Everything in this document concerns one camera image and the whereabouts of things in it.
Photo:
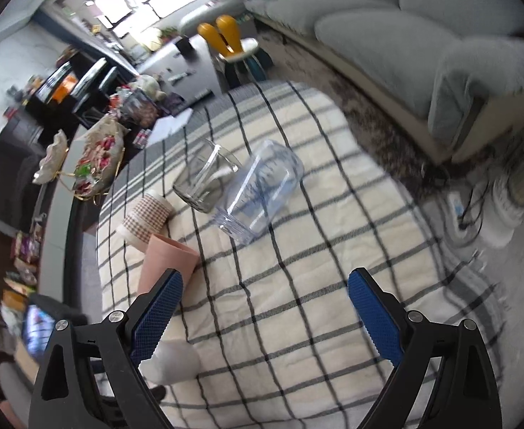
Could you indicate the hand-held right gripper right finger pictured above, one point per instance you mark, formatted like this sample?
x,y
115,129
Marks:
x,y
376,317

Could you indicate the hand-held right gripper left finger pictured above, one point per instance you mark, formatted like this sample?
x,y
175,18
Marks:
x,y
154,321

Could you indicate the clear plastic bottle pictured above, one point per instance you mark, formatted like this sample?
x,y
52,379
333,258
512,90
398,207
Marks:
x,y
257,190

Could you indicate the white cup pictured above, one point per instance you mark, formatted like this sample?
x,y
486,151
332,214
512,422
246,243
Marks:
x,y
172,362

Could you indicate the pink plastic cup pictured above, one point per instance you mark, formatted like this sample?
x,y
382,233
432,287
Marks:
x,y
163,261

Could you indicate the checkered paper cup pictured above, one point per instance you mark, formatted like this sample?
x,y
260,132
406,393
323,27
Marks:
x,y
148,216

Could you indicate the clear grey glass cup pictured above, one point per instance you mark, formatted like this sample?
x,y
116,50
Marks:
x,y
203,178

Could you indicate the plaid cream blanket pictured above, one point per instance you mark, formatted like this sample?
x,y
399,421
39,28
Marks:
x,y
288,254

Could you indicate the white power strip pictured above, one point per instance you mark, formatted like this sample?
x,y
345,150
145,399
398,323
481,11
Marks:
x,y
457,214

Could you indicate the snack tray with gold stand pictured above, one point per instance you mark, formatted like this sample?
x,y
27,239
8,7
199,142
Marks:
x,y
98,156

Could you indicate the white shell dish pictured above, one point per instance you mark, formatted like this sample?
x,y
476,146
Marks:
x,y
51,156

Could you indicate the white paper sheet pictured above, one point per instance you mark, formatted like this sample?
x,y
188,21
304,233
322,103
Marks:
x,y
170,126

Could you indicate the black tv cabinet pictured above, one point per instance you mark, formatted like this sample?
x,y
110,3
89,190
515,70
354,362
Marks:
x,y
29,129

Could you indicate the grey coffee table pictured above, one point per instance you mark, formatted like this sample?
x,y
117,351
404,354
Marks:
x,y
186,69

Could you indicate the grey sofa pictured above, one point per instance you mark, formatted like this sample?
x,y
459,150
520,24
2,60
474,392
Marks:
x,y
400,31

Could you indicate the yellow and white child chair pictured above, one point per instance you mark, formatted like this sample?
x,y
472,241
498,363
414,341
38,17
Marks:
x,y
230,38

